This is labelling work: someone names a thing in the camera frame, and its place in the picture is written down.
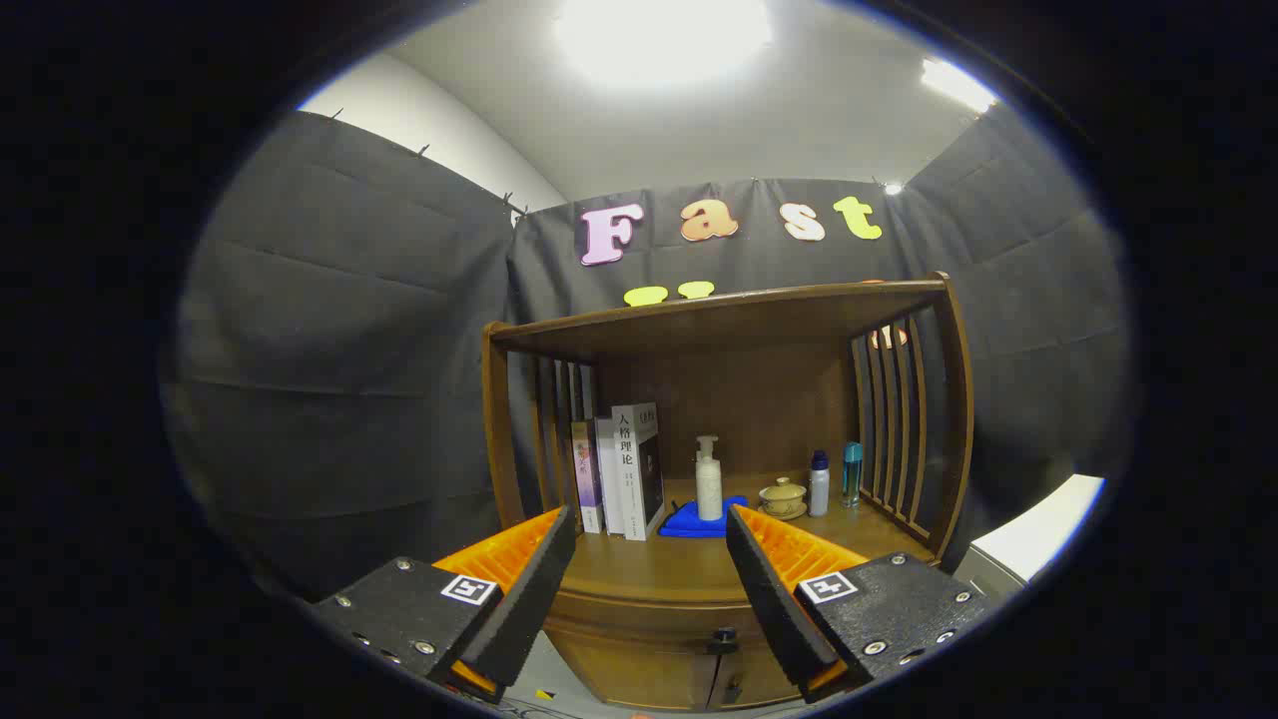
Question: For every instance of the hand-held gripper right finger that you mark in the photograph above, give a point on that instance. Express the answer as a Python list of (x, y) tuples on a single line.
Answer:
[(774, 599)]

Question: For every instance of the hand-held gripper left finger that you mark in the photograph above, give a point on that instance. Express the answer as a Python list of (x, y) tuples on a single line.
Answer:
[(524, 599)]

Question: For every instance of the wooden drawer with black knob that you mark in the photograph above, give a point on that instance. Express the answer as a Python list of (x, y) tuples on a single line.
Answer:
[(639, 624)]

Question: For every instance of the wooden countertop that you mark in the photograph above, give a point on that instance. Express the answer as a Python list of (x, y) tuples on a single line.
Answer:
[(679, 569)]

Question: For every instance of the wooden cabinet with slatted sides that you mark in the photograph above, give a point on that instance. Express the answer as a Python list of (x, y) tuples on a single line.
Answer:
[(739, 399)]

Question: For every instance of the beige lidded tea cup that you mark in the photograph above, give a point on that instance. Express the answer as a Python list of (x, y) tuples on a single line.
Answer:
[(782, 496)]

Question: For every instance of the blue folded cloth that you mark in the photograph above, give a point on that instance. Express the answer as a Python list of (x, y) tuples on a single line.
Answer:
[(684, 524)]

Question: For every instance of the white bottle with blue cap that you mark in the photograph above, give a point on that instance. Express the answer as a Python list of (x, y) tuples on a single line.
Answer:
[(819, 489)]

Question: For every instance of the white pump bottle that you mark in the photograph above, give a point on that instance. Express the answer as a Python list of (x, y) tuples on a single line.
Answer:
[(709, 489)]

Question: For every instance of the purple book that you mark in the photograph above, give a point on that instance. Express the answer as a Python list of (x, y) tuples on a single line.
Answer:
[(585, 479)]

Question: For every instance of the clear blue bottle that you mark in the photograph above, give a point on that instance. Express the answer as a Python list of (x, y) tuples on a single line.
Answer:
[(851, 479)]

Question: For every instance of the thin white book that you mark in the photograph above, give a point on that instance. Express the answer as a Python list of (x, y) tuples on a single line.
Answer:
[(606, 479)]

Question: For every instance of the thick white book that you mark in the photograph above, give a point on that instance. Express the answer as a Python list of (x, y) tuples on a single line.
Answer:
[(631, 479)]

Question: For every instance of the small ceiling light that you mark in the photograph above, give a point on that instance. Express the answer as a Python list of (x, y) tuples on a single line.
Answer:
[(957, 83)]

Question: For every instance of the large ceiling light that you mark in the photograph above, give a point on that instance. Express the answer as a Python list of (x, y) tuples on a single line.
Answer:
[(659, 40)]

